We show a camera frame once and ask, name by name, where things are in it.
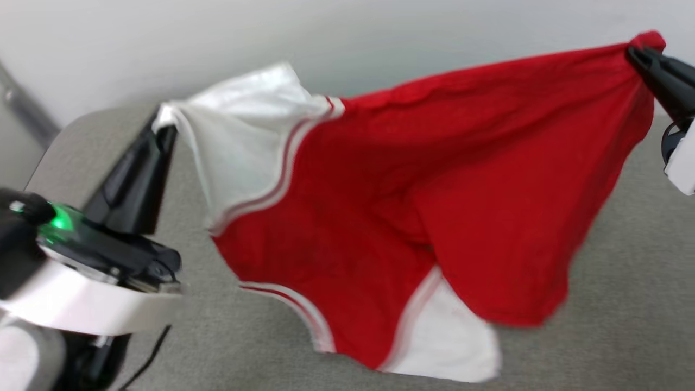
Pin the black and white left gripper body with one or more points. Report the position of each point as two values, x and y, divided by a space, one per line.
108 304

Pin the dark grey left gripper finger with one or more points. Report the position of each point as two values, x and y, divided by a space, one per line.
157 179
117 190

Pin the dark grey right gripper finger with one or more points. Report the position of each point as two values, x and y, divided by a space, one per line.
673 65
673 98

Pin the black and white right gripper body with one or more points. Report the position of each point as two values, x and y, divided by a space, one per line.
684 163

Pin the red and white basketball jersey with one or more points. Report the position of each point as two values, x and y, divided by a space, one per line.
434 190

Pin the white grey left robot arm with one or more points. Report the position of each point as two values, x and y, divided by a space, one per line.
27 358

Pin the grey fabric sofa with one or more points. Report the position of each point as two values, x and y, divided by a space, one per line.
624 271

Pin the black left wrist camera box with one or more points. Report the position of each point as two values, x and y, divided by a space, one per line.
16 244

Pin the grey metal rail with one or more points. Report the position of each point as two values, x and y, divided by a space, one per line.
27 108

